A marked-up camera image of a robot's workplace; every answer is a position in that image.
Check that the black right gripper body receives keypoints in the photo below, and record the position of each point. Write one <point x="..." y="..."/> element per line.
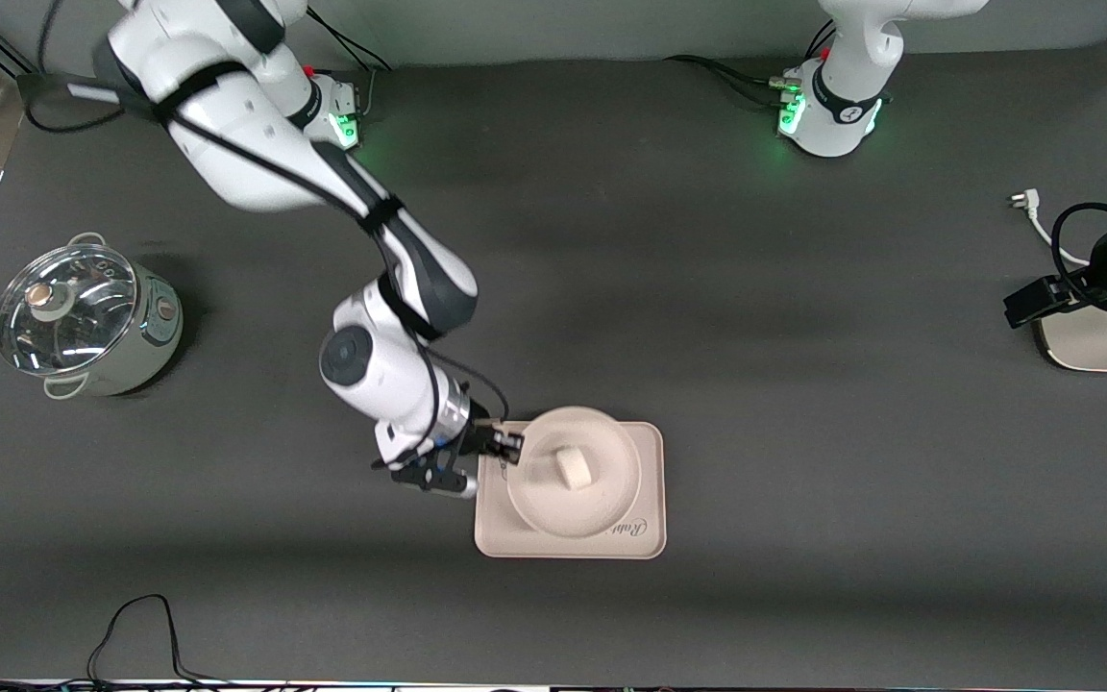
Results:
<point x="482" y="435"/>

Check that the round beige plate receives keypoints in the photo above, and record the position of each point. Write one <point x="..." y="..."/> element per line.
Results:
<point x="539" y="481"/>

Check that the white steamed bun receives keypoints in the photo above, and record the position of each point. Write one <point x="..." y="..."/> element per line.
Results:
<point x="574" y="469"/>

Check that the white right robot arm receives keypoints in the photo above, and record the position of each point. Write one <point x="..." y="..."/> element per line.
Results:
<point x="256" y="115"/>

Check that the beige rectangular tray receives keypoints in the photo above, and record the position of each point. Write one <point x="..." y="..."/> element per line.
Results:
<point x="645" y="538"/>

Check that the white appliance with dark rim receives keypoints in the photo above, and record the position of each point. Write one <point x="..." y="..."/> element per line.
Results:
<point x="1082" y="346"/>

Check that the pale green electric pot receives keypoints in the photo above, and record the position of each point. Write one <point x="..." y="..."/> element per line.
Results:
<point x="145" y="346"/>

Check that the glass pot lid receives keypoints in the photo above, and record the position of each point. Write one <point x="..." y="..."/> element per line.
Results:
<point x="63" y="308"/>

